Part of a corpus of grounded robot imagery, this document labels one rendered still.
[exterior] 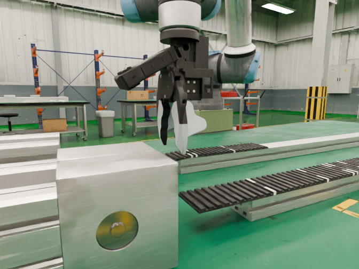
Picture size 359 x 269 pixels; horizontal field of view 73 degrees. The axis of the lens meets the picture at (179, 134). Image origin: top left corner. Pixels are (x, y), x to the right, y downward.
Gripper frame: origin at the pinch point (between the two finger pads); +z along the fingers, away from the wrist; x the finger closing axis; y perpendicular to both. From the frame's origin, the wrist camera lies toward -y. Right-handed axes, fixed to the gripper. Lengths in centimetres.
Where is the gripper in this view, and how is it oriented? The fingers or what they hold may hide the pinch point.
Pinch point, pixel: (169, 144)
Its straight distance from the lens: 45.9
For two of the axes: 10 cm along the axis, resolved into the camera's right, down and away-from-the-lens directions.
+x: -4.4, -1.5, 8.9
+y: 9.0, -0.7, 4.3
